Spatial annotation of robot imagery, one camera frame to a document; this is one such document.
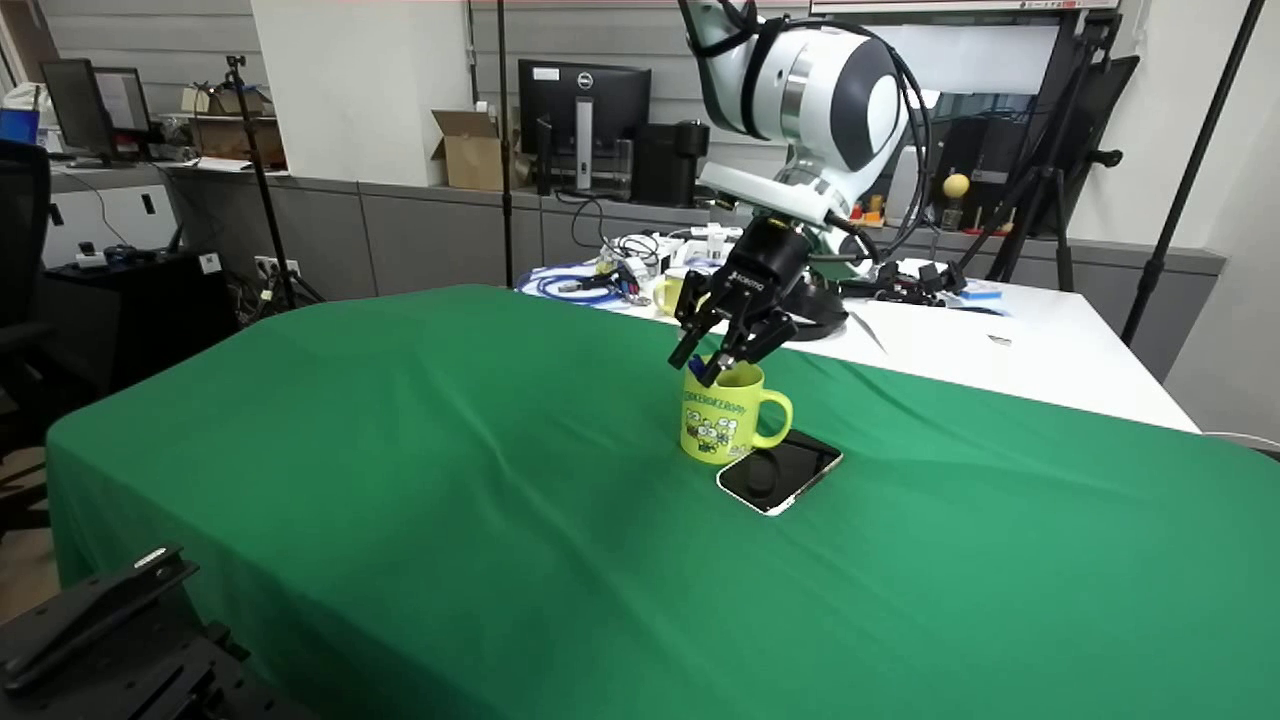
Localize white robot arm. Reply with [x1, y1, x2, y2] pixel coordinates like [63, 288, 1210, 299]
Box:
[670, 0, 916, 382]

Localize black headset device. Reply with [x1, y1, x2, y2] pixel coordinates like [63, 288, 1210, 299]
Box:
[876, 259, 964, 307]

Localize yellow cartoon mug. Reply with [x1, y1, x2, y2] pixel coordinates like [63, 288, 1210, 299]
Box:
[676, 363, 797, 462]

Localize open cardboard box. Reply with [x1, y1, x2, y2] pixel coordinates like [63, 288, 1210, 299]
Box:
[433, 107, 505, 191]

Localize yellow ball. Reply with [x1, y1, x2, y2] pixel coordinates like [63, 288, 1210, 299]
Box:
[939, 173, 972, 198]

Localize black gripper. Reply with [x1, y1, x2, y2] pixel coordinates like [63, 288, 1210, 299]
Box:
[670, 212, 808, 382]

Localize green tablecloth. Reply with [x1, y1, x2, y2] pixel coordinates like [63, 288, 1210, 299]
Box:
[47, 288, 1280, 720]

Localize blue marker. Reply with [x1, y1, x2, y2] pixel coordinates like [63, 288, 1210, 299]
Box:
[693, 363, 719, 387]

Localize black camera mount foreground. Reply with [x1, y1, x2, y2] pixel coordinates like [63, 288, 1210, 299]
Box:
[0, 547, 312, 720]

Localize black speaker box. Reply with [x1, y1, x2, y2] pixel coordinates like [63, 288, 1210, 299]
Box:
[634, 121, 709, 209]

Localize black smartphone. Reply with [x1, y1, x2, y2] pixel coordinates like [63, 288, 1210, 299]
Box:
[717, 428, 845, 516]

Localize black computer monitor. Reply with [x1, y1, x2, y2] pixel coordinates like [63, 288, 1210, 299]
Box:
[522, 58, 653, 191]

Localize black tripod stand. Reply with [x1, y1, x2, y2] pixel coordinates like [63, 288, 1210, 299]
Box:
[223, 52, 316, 307]

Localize black office chair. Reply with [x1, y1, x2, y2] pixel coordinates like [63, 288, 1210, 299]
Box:
[0, 139, 51, 431]

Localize small yellow cup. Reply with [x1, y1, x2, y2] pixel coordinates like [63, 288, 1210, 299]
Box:
[655, 274, 686, 314]

